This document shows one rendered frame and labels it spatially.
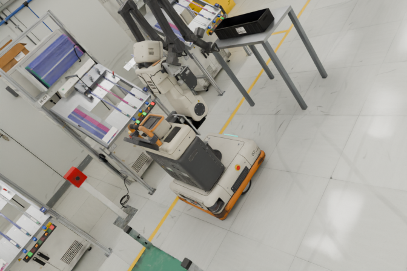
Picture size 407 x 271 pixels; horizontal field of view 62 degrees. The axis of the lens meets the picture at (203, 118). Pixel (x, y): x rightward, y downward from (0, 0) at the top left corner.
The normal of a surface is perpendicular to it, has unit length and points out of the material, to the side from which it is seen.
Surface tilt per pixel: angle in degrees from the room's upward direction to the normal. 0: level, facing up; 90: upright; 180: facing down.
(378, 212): 0
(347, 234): 0
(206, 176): 90
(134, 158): 90
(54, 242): 90
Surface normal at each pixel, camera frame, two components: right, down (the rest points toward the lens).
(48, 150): 0.64, 0.01
